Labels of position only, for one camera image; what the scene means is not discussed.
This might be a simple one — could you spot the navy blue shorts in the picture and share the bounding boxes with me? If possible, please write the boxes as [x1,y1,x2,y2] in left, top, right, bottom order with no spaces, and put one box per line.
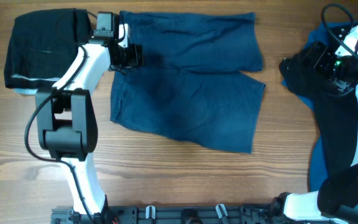
[110,11,265,153]

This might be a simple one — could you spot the blue garment under polo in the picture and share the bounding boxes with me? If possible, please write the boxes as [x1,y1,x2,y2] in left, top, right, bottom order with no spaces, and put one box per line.
[279,25,358,191]

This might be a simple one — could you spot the folded black garment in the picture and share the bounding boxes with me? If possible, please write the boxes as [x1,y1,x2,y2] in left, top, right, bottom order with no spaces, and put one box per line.
[4,9,91,89]

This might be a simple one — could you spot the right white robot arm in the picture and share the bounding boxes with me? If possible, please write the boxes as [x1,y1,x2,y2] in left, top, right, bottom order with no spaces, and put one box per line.
[277,42,358,223]

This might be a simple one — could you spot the folded white garment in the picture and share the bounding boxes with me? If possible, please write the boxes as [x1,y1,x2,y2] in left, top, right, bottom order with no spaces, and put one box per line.
[11,74,60,95]

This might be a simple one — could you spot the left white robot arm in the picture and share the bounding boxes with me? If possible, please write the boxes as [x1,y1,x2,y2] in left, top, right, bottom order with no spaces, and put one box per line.
[32,44,144,223]

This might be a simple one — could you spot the black polo shirt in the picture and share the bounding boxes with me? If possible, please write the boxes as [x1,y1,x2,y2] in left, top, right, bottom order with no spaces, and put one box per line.
[278,20,358,178]

